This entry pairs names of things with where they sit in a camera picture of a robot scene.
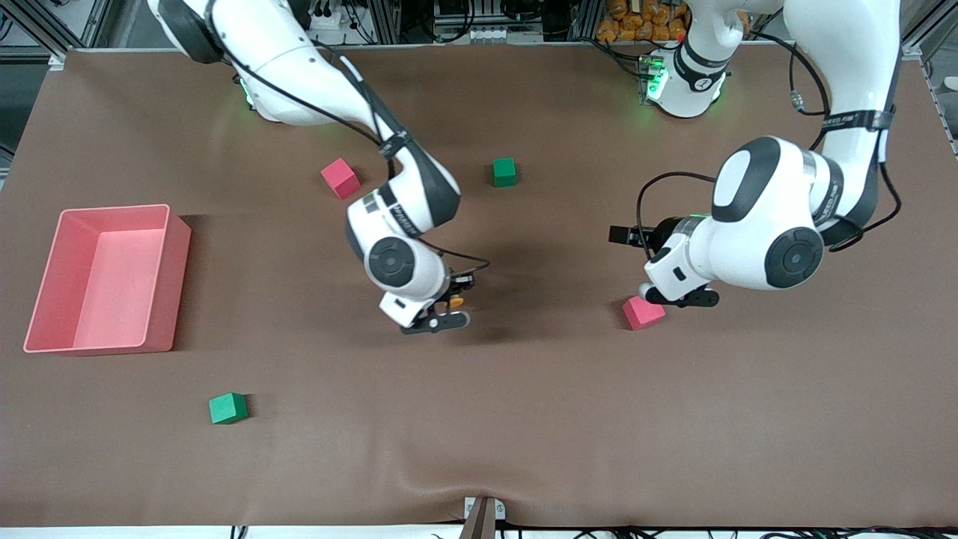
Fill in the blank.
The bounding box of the pink foam cube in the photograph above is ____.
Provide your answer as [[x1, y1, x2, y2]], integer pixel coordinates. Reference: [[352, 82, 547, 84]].
[[320, 157, 362, 201], [622, 295, 668, 332]]

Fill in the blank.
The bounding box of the brown table cover cloth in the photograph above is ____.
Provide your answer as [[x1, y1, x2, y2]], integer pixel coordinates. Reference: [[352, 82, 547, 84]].
[[0, 45, 958, 529]]

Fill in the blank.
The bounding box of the bag of orange items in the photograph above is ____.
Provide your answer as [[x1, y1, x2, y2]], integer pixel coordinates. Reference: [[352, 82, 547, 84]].
[[597, 0, 688, 43]]

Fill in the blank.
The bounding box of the white socket strip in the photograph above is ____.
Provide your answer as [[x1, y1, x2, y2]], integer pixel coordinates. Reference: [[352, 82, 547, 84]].
[[434, 26, 543, 44]]

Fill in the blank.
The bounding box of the power strip with black plugs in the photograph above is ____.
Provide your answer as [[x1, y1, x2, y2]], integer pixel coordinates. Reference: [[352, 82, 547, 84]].
[[305, 0, 364, 47]]

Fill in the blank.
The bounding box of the pink plastic bin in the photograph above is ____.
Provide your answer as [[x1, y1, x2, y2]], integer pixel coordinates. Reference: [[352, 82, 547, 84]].
[[22, 204, 192, 355]]

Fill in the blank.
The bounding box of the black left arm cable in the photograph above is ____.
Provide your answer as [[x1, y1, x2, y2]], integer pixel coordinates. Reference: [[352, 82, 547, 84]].
[[635, 30, 903, 259]]

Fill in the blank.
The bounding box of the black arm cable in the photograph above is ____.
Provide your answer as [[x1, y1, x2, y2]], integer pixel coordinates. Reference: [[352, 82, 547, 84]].
[[210, 15, 492, 279], [635, 30, 903, 259]]

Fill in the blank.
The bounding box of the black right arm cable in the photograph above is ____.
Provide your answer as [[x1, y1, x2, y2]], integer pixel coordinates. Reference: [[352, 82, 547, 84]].
[[210, 15, 492, 279]]

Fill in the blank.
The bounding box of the grey camera post bracket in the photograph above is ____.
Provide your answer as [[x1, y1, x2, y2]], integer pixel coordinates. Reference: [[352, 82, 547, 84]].
[[458, 496, 507, 539]]

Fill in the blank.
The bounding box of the aluminium frame corner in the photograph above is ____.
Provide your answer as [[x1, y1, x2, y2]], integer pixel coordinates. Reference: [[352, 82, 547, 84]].
[[902, 0, 958, 83], [0, 0, 113, 72]]

